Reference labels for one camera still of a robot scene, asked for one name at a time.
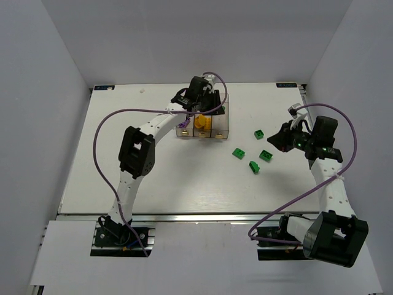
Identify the orange curved lego brick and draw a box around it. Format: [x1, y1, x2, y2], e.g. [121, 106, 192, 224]
[194, 115, 206, 129]

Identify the yellow long lego brick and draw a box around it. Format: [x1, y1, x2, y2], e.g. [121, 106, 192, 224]
[204, 117, 212, 130]

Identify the purple long lego brick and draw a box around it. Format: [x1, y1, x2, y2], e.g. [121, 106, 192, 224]
[178, 118, 190, 128]

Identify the green lego two-by-two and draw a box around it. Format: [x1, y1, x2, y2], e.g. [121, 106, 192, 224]
[232, 148, 245, 160]

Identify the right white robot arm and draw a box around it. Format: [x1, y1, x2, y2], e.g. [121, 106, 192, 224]
[267, 116, 368, 268]

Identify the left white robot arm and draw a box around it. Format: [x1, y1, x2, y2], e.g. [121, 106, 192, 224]
[103, 72, 225, 229]

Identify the green curved lego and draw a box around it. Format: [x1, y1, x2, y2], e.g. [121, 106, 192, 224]
[249, 160, 260, 175]

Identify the right blue corner label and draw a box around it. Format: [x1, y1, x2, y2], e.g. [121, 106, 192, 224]
[276, 82, 298, 88]

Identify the blue corner label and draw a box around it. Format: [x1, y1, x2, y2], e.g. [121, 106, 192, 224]
[93, 85, 115, 91]
[276, 82, 298, 88]

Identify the left blue corner label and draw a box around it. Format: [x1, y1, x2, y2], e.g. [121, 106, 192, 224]
[93, 85, 115, 91]

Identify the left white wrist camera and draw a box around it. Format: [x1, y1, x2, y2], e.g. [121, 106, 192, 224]
[201, 73, 219, 93]

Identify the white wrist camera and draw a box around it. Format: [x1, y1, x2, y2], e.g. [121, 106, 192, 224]
[201, 73, 219, 93]
[288, 103, 308, 130]

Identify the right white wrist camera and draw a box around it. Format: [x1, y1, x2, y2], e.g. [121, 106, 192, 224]
[288, 103, 308, 130]

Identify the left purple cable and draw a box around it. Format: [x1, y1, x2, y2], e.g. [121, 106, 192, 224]
[93, 72, 228, 257]

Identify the purple cable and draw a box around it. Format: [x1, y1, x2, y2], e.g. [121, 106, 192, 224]
[247, 103, 359, 242]
[93, 72, 228, 257]

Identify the aluminium front rail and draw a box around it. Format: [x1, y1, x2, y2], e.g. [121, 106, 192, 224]
[55, 211, 348, 225]

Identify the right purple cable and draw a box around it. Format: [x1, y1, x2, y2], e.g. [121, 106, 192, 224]
[247, 103, 359, 242]

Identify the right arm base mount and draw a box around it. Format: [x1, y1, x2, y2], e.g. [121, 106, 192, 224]
[251, 213, 309, 261]

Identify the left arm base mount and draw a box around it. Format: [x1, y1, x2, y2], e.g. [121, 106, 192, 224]
[90, 216, 154, 258]

